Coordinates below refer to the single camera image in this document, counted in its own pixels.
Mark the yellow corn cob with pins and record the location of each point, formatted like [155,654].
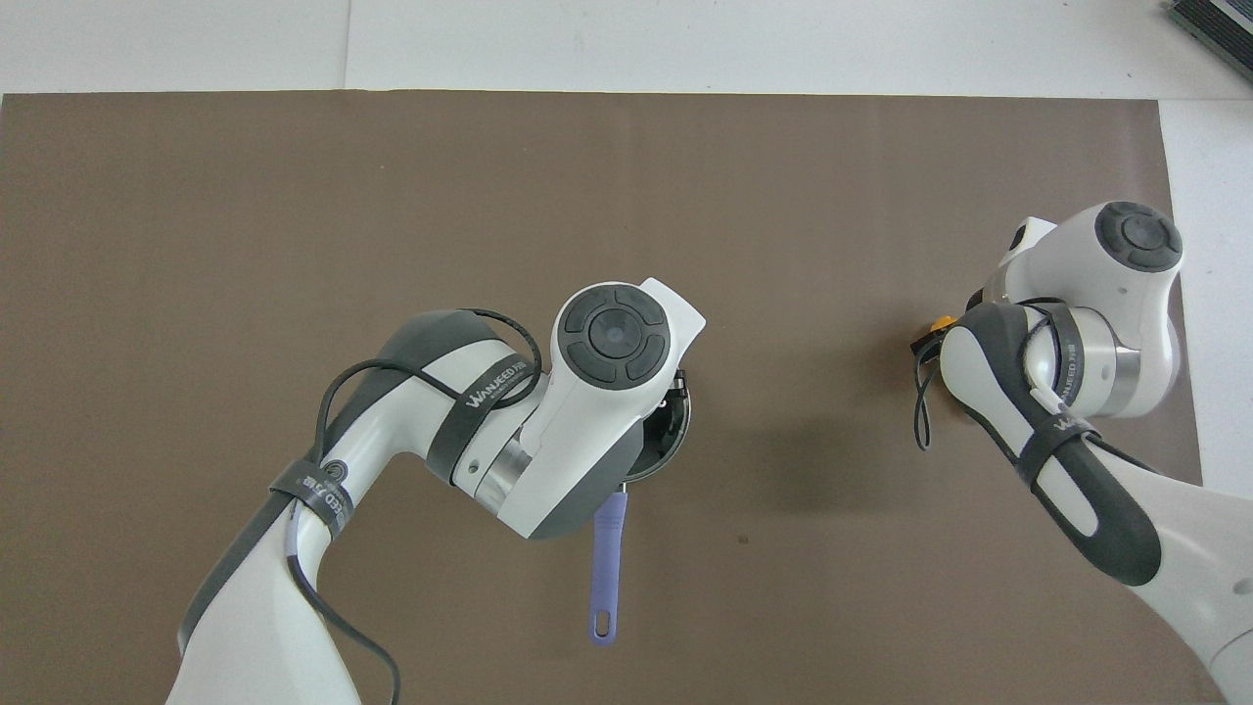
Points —
[943,322]

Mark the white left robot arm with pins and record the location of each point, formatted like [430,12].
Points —
[587,431]

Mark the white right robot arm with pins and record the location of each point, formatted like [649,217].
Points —
[1096,352]

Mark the dark ribbed device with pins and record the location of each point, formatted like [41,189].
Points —
[1214,24]

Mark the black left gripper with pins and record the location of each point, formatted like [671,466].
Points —
[673,392]

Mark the brown table mat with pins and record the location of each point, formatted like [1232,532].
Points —
[294,215]

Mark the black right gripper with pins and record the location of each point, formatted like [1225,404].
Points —
[925,343]

